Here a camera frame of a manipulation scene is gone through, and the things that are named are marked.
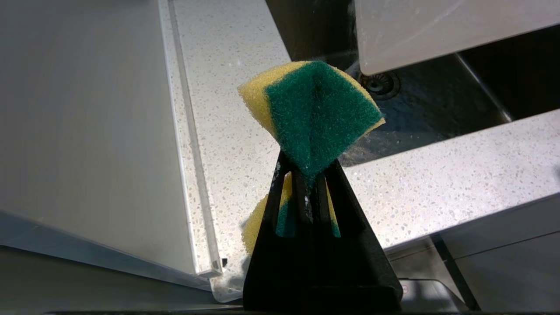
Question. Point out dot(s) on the speckled stone countertop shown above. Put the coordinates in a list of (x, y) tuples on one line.
[(437, 192)]

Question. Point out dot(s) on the white plastic cutting board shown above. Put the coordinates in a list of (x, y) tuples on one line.
[(437, 30)]

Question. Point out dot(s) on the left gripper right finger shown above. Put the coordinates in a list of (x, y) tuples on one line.
[(358, 262)]

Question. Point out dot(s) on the grey metal panel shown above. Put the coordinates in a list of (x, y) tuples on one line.
[(87, 131)]

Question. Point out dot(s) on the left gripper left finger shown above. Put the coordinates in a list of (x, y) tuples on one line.
[(267, 258)]

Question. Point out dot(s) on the grey cabinet door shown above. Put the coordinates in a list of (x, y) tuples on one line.
[(503, 267)]

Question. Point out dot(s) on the yellow green scrub sponge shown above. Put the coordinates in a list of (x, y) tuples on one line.
[(321, 113)]

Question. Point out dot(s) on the dark kitchen sink basin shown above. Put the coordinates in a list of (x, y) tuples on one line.
[(437, 100)]

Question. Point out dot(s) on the metal sink drain strainer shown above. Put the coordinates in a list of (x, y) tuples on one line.
[(379, 83)]

